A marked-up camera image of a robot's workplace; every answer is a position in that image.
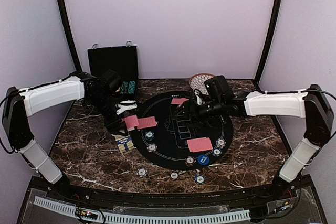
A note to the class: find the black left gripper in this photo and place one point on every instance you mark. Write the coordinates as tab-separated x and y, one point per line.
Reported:
113	128

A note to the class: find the gold card box base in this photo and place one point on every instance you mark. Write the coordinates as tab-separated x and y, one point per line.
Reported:
124	143

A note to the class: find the black poker chip case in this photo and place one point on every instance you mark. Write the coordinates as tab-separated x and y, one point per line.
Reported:
121	59

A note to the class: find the green chip row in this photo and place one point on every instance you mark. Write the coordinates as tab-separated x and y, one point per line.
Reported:
124	87

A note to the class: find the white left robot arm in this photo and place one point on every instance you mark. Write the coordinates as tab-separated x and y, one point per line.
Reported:
27	109

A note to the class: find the left black frame post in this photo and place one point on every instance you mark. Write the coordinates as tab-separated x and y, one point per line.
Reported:
68	34

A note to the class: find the blue small blind button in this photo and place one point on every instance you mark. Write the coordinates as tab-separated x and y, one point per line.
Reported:
203	160

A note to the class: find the white slotted cable duct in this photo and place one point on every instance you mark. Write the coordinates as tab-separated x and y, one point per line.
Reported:
143	215

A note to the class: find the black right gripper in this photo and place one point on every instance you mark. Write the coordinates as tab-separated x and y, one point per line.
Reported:
192	105

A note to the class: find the blue white chip stack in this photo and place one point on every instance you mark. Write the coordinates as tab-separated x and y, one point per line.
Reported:
142	172

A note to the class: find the round black poker mat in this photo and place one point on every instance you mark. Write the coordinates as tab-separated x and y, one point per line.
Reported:
171	135

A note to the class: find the right black frame post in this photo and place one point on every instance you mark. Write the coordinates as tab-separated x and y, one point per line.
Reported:
268	41

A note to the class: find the brown white chip stack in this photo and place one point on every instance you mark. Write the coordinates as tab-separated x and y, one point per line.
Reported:
174	175

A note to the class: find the black frame post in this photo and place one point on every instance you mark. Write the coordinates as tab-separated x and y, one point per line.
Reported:
268	41
68	34

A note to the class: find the red card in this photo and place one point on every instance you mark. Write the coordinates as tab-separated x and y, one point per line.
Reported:
178	101
199	144
147	122

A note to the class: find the patterned ceramic plate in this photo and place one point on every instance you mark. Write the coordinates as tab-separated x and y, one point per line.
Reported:
197	81

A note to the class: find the red playing card deck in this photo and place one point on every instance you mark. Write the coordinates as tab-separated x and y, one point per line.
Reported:
131	121

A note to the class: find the teal chip row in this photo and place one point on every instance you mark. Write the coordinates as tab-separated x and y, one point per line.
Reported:
132	87

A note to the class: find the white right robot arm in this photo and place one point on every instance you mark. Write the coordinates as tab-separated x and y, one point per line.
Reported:
310	106

